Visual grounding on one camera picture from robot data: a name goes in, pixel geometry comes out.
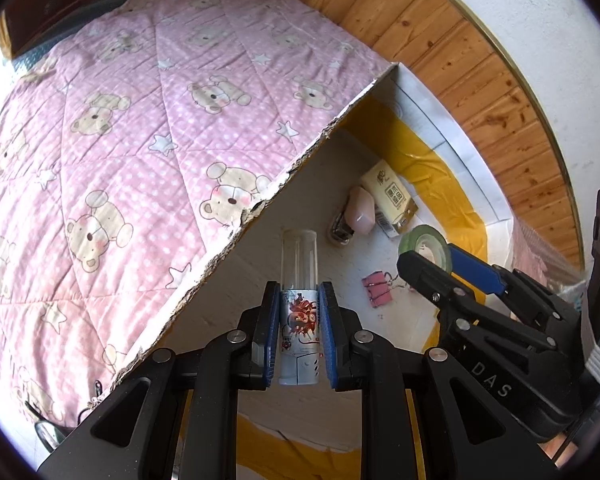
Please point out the white cardboard box yellow tape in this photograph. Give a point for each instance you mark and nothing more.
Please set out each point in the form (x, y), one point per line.
(300, 195)

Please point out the printed tube with clear cap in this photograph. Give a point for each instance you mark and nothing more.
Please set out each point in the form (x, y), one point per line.
(300, 320)

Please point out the cream tissue pack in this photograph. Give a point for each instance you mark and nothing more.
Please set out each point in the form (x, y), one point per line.
(387, 190)

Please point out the green tape roll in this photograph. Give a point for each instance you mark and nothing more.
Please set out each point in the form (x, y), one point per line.
(411, 237)

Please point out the pink bear-print blanket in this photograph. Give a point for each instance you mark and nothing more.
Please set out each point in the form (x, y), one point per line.
(130, 160)

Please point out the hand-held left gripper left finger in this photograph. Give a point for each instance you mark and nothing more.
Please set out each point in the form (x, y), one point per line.
(272, 340)

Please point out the small round clear object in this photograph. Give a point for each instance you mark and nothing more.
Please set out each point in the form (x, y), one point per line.
(48, 433)

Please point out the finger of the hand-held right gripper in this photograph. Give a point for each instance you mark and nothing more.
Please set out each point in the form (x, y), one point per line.
(430, 275)
(475, 267)

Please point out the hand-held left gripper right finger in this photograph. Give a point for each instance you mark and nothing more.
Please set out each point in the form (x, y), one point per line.
(326, 340)

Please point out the pink binder clip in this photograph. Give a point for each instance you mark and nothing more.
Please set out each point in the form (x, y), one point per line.
(377, 287)

